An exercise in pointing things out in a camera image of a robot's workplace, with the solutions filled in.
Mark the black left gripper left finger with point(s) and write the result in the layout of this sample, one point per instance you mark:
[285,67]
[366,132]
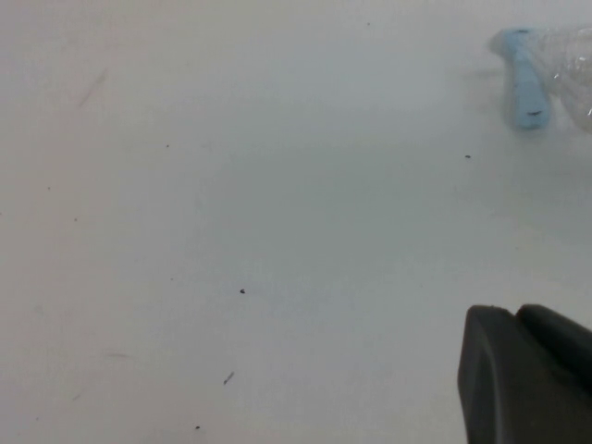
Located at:
[509,393]

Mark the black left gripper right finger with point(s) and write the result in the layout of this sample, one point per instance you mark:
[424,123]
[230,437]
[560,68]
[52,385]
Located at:
[555,333]

